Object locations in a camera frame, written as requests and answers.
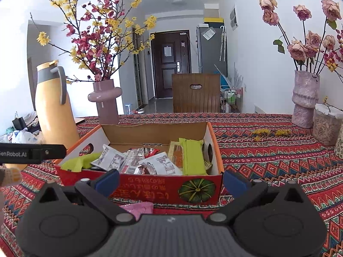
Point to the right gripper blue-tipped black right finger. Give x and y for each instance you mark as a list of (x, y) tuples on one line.
[(246, 195)]

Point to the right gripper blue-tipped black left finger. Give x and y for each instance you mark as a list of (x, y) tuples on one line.
[(96, 194)]

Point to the green snack bar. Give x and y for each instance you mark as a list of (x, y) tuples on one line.
[(81, 162), (193, 162)]

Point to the red cardboard pumpkin box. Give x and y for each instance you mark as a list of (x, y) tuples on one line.
[(163, 189)]

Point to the pink snack packet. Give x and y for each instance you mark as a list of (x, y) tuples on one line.
[(138, 209)]

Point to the red silver snack packet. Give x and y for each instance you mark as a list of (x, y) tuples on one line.
[(131, 164)]

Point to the white snack packet front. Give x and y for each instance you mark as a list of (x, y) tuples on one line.
[(160, 164)]

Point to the orange gold snack pack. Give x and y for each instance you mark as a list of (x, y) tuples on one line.
[(175, 154)]

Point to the gloved left hand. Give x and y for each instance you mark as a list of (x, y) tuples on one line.
[(10, 177)]

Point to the white plastic bag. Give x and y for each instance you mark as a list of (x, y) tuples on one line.
[(22, 137)]

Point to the patterned red tablecloth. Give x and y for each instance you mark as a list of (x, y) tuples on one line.
[(299, 157)]

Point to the yellow thermos jug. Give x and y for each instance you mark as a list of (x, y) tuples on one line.
[(53, 107)]

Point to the fallen yellow petals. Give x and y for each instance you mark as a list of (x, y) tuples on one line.
[(259, 134)]

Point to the floral white vase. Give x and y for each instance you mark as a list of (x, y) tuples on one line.
[(338, 149)]

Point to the clear jar of seeds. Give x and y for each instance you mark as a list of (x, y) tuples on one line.
[(327, 123)]

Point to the wooden chair back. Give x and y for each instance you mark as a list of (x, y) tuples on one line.
[(196, 93)]

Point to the textured pink vase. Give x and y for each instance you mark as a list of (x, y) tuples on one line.
[(305, 96)]

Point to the grey refrigerator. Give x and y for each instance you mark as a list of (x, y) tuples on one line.
[(210, 51)]

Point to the red yellow blossom branches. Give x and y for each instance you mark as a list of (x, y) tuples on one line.
[(102, 34)]

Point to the dried pink roses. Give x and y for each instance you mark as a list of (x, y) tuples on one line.
[(312, 52)]

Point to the dark brown door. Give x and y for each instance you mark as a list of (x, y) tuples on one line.
[(170, 55)]

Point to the pink ring vase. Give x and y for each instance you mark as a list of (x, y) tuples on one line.
[(105, 95)]

